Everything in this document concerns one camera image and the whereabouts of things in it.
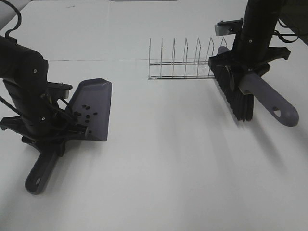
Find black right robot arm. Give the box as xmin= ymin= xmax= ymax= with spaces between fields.
xmin=70 ymin=0 xmax=299 ymax=141

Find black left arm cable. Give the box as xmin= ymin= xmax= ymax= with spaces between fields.
xmin=0 ymin=0 xmax=22 ymax=39

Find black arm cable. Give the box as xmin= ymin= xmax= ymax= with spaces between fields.
xmin=0 ymin=0 xmax=22 ymax=39
xmin=273 ymin=18 xmax=301 ymax=44

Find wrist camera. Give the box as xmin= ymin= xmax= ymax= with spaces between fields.
xmin=215 ymin=18 xmax=243 ymax=36
xmin=48 ymin=82 xmax=73 ymax=100

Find chrome wire dish rack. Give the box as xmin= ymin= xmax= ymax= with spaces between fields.
xmin=147 ymin=37 xmax=217 ymax=80

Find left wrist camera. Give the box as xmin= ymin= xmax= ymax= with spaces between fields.
xmin=48 ymin=82 xmax=73 ymax=100

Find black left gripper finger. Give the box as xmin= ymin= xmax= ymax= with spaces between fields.
xmin=74 ymin=125 xmax=92 ymax=140
xmin=49 ymin=139 xmax=67 ymax=157

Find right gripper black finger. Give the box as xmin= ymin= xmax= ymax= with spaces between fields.
xmin=208 ymin=55 xmax=237 ymax=72
xmin=249 ymin=63 xmax=270 ymax=77

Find pile of coffee beans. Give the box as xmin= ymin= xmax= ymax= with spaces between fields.
xmin=73 ymin=103 xmax=98 ymax=125

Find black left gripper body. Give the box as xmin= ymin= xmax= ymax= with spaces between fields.
xmin=0 ymin=105 xmax=82 ymax=148

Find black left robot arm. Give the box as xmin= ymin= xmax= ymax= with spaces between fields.
xmin=0 ymin=37 xmax=86 ymax=156

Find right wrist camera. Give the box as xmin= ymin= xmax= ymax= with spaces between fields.
xmin=215 ymin=18 xmax=243 ymax=36

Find purple plastic dustpan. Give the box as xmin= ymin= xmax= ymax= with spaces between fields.
xmin=22 ymin=78 xmax=112 ymax=195

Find purple hand brush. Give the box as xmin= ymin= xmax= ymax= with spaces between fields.
xmin=208 ymin=46 xmax=299 ymax=128

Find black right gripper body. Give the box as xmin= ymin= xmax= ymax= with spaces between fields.
xmin=216 ymin=46 xmax=291 ymax=72

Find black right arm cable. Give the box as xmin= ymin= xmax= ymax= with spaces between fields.
xmin=273 ymin=18 xmax=301 ymax=44

